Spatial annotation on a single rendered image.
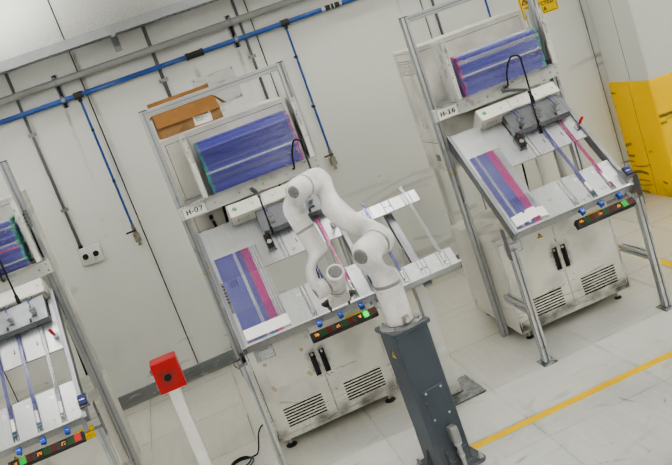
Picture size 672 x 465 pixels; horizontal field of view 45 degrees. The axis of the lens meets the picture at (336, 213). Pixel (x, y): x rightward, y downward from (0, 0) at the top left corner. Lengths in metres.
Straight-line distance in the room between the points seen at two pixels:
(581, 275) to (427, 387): 1.50
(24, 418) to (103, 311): 1.90
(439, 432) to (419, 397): 0.19
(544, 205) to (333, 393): 1.47
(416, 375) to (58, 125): 3.14
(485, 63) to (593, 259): 1.25
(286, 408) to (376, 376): 0.50
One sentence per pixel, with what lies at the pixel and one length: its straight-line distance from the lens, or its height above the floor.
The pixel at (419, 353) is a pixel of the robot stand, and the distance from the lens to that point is 3.48.
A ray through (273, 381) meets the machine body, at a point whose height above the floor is 0.39.
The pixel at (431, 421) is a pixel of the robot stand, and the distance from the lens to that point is 3.59.
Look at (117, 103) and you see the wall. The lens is 5.62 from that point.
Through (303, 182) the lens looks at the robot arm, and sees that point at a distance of 3.36.
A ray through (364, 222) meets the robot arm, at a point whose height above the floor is 1.17.
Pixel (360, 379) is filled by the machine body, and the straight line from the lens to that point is 4.37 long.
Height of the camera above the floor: 1.94
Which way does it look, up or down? 12 degrees down
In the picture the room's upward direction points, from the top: 20 degrees counter-clockwise
